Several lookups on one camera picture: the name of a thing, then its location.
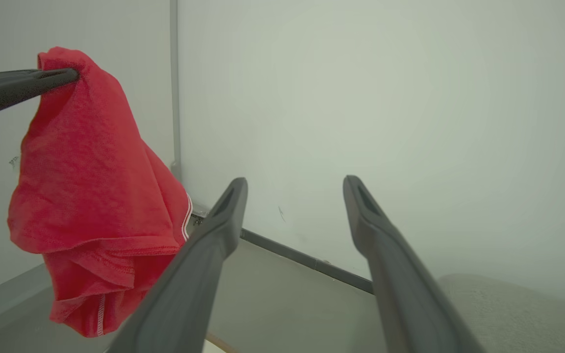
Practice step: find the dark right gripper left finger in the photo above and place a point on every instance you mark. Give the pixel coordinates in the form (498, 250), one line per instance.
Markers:
(184, 284)

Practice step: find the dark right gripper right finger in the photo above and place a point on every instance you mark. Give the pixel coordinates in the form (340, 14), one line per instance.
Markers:
(405, 294)

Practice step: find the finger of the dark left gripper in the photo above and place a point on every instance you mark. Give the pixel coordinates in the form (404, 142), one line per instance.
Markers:
(8, 93)

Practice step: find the red white t-shirt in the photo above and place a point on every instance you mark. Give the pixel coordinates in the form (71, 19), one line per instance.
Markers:
(91, 171)

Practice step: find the white perforated laundry basket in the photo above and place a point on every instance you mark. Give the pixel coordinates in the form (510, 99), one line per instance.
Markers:
(216, 347)

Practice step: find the black skirting board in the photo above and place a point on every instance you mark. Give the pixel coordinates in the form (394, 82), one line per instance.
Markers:
(302, 257)

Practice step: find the grey fabric sofa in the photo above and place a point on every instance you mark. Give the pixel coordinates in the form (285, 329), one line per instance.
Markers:
(532, 318)

